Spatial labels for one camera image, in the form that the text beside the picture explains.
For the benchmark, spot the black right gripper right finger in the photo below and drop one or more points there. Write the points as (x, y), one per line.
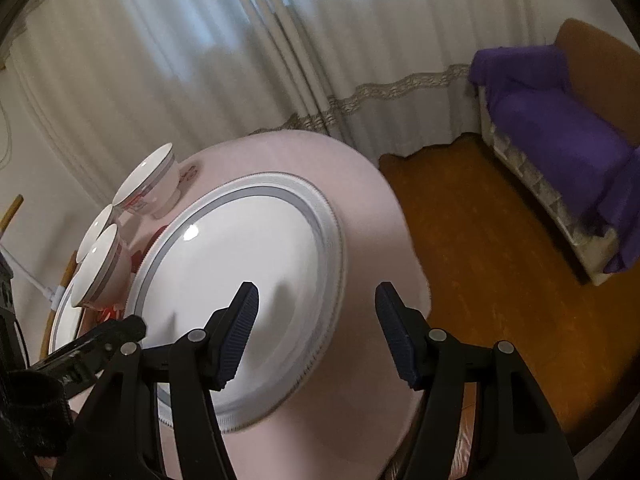
(427, 359)

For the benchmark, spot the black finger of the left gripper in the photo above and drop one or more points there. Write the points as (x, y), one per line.
(95, 342)

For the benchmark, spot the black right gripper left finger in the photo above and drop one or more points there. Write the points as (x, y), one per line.
(201, 362)

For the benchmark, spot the white bowl grey band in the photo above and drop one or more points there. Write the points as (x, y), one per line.
(103, 276)

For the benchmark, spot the small white bowl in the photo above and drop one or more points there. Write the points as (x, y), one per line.
(102, 221)

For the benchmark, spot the white bowl red label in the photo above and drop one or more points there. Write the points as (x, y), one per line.
(152, 188)

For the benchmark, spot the wooden chair white connectors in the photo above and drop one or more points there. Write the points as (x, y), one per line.
(54, 296)

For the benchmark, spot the pink round table mat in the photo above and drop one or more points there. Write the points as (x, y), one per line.
(349, 417)

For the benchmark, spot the purple cloth on sofa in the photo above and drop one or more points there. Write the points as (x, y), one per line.
(530, 99)

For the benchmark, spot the brown sofa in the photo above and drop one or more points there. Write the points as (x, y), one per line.
(604, 75)

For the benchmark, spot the white curtain lace trim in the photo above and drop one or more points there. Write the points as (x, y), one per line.
(107, 81)

